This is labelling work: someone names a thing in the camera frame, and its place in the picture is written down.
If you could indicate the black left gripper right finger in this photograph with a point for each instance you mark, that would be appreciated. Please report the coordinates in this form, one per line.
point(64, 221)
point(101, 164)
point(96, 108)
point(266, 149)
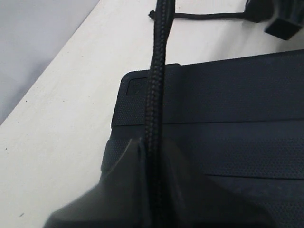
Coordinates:
point(197, 201)

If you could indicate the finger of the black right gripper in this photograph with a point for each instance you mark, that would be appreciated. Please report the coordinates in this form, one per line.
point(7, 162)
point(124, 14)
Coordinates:
point(282, 28)
point(260, 10)

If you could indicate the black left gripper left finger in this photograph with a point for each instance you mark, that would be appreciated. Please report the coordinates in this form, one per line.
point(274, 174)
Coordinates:
point(119, 200)

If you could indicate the black plastic carrying case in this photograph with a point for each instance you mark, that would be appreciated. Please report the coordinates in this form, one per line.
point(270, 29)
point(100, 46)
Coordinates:
point(241, 122)

